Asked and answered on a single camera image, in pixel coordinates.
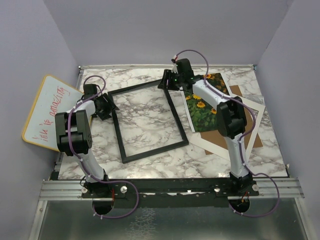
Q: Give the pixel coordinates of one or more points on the sunflower photo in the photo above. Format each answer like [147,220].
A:
[201,115]

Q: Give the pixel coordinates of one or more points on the aluminium rail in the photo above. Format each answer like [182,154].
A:
[264,188]

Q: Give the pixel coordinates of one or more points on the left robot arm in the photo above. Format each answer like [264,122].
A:
[73,131]

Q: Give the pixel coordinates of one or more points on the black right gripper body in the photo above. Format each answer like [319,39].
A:
[174,81]

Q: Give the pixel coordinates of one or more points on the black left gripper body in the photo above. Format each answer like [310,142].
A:
[106,106]

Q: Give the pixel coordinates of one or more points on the yellow rimmed whiteboard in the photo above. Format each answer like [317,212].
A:
[53,96]

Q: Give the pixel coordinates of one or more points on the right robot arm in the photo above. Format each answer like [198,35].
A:
[231,119]

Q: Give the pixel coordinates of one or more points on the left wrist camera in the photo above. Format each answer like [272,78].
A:
[90,90]

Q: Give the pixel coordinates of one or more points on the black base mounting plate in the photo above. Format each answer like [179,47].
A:
[125,195]

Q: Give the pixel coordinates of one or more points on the brown backing board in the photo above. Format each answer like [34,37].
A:
[217,144]

